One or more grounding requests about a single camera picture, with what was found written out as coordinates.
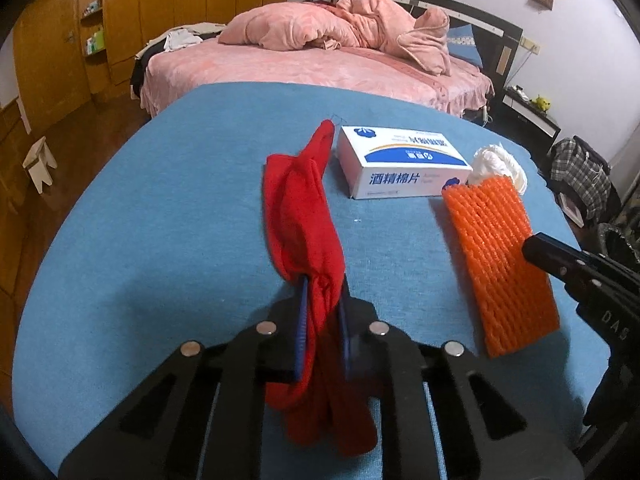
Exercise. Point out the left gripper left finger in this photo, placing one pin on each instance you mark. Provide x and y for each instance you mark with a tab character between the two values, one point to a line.
199	414

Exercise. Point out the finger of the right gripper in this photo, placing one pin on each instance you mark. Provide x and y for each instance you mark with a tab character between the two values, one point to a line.
581	271

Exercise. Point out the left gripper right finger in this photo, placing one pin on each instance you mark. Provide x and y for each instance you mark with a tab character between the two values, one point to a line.
440	415

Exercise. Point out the orange foam fruit net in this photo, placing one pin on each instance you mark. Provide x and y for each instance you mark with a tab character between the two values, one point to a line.
515	298

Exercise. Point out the white tissue ball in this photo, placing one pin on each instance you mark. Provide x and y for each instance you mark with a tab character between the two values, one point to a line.
495	161

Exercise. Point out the white blue cardboard box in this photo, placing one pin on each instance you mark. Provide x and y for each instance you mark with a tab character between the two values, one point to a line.
380	162

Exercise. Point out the red knit glove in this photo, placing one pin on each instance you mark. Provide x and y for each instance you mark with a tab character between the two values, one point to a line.
303	243

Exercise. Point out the black lined trash bin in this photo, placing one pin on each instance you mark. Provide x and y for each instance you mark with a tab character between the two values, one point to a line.
619	239

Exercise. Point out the pink framed scale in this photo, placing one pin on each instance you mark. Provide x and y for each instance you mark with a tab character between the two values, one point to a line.
571	210

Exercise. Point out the plaid bag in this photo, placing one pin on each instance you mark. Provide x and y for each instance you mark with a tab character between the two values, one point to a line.
581	175

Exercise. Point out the black white nightstand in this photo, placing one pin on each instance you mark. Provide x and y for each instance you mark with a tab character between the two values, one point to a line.
521	122

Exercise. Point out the yellow plush toy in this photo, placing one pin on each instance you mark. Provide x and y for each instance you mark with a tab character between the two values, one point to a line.
541	103

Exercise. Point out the blue table cloth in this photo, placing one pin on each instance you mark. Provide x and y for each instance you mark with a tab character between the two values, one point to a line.
167	245

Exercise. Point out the black headboard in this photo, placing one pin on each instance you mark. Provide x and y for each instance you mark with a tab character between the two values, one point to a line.
496	39

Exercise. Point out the blue pillow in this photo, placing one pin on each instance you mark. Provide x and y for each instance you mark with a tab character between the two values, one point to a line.
461	44

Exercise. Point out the wooden sideboard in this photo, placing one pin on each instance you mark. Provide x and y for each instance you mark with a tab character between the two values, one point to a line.
15	143

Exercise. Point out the small white wooden stool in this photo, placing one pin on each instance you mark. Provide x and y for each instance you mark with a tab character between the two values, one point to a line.
38	162

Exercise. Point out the pink crumpled duvet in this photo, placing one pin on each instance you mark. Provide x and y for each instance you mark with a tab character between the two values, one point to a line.
381	25

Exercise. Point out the pink bed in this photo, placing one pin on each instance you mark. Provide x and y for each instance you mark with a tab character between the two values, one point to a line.
170	75

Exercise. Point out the clothes pile on bed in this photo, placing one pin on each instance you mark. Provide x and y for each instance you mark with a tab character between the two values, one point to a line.
173	39

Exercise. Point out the wooden wardrobe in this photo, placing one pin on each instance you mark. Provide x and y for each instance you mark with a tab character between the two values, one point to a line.
66	52

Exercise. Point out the wall power socket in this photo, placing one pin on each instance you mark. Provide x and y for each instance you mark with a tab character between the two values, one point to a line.
530	45

